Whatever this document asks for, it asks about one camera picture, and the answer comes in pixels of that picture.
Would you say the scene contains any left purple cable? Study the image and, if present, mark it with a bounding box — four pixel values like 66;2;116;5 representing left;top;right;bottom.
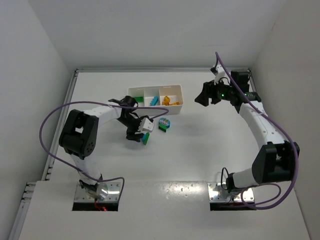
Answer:
38;100;170;201

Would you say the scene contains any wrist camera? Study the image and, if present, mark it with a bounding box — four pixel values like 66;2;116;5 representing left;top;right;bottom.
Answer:
210;64;226;85
138;117;155;133

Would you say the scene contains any metal base plate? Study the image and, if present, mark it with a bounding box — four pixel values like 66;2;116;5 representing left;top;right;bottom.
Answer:
207;182;255;203
74;182;121;203

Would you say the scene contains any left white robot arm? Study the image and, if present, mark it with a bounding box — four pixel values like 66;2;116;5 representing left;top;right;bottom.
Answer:
59;95;149;196

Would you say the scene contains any green lego plate under teal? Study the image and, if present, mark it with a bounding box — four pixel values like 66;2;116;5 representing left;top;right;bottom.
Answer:
143;132;150;145

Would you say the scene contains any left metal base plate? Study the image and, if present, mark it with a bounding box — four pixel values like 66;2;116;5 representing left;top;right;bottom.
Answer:
74;182;121;203

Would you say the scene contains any yellow round face lego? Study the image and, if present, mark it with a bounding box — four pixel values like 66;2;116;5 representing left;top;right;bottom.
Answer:
161;96;171;106

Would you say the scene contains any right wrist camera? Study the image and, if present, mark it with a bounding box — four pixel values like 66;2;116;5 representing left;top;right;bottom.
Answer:
210;64;226;85

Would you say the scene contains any white three-compartment tray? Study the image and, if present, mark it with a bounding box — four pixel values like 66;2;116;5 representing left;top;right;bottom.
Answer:
127;85;184;117

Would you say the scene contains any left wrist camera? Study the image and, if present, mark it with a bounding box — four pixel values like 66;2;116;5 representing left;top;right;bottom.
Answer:
138;117;155;133

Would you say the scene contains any teal frog lily lego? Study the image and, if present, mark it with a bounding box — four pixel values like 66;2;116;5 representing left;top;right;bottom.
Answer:
159;117;171;129

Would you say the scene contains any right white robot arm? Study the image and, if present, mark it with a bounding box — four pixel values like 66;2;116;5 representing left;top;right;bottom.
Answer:
194;65;300;193

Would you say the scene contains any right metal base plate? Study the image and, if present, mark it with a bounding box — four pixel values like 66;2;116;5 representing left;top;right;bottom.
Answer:
207;182;255;203

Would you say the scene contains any teal 2x4 lego brick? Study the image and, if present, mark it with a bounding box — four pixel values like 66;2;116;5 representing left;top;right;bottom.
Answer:
149;96;160;107

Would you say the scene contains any green curved lego brick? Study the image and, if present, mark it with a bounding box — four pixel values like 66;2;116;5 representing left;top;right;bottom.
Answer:
158;123;168;133

